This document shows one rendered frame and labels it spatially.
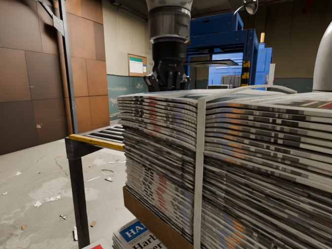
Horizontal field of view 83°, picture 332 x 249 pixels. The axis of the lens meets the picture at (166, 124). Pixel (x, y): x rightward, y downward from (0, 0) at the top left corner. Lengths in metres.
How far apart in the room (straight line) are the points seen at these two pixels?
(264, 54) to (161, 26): 3.91
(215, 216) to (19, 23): 3.94
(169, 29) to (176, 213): 0.33
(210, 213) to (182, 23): 0.34
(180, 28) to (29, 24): 3.75
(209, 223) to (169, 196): 0.07
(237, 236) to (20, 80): 3.79
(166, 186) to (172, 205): 0.03
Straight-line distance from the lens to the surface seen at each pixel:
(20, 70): 3.87
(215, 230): 0.24
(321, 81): 0.70
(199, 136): 0.20
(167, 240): 0.32
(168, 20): 0.41
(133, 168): 0.34
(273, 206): 0.19
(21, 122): 3.88
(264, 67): 4.25
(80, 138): 1.00
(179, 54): 0.41
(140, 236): 0.36
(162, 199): 0.30
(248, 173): 0.18
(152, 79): 0.39
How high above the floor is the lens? 1.08
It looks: 12 degrees down
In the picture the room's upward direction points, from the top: straight up
